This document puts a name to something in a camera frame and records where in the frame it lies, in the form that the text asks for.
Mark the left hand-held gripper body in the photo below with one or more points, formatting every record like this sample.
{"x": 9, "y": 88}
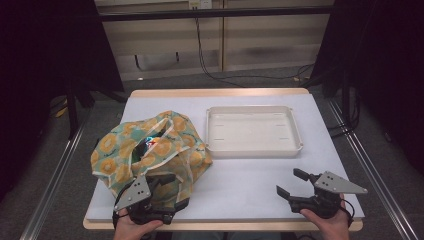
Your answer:
{"x": 133, "y": 195}

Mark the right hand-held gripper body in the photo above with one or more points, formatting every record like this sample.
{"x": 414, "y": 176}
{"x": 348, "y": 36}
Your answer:
{"x": 333, "y": 183}

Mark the fruit-print cloth shopping bag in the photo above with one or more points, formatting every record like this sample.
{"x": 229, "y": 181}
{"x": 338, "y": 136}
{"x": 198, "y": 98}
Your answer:
{"x": 113, "y": 156}

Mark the white plastic tray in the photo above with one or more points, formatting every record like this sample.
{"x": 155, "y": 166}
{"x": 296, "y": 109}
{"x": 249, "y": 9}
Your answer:
{"x": 253, "y": 133}

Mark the person's left hand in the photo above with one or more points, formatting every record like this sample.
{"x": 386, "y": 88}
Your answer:
{"x": 130, "y": 231}

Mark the person's right hand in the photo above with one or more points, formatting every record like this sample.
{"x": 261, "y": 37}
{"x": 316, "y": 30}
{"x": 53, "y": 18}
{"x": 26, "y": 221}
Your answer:
{"x": 331, "y": 228}

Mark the white table mat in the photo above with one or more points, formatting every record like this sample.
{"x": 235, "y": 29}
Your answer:
{"x": 250, "y": 190}

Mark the black stand leg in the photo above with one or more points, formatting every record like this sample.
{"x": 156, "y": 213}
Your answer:
{"x": 71, "y": 113}

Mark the wooden table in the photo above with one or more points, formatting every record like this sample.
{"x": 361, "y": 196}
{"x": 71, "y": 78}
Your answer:
{"x": 220, "y": 92}

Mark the black curtain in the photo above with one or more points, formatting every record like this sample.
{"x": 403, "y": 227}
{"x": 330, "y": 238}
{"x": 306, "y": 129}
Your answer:
{"x": 43, "y": 66}
{"x": 386, "y": 66}

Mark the black horizontal bar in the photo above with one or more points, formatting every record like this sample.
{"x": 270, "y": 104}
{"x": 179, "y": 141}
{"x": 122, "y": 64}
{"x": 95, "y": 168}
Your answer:
{"x": 216, "y": 13}

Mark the metal floor rail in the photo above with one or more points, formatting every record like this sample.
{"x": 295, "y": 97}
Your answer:
{"x": 50, "y": 190}
{"x": 376, "y": 186}

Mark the white wall outlet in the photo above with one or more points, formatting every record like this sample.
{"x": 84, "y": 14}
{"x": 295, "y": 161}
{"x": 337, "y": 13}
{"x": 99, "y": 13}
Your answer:
{"x": 200, "y": 4}

